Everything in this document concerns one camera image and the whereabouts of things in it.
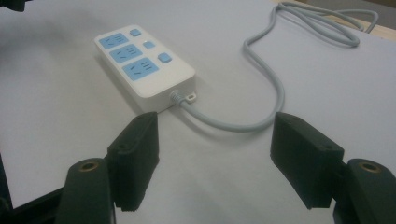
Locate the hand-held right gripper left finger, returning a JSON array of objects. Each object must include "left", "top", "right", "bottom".
[{"left": 106, "top": 111, "right": 161, "bottom": 213}]

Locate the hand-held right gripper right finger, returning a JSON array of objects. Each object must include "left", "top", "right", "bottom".
[{"left": 269, "top": 111, "right": 346, "bottom": 210}]

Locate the white and blue power strip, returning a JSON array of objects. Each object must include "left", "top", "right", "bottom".
[{"left": 93, "top": 24, "right": 198, "bottom": 114}]

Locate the dark object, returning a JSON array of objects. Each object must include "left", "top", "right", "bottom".
[{"left": 0, "top": 0, "right": 33, "bottom": 13}]

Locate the grey power cable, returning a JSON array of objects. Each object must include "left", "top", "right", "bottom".
[{"left": 170, "top": 1, "right": 379, "bottom": 133}]

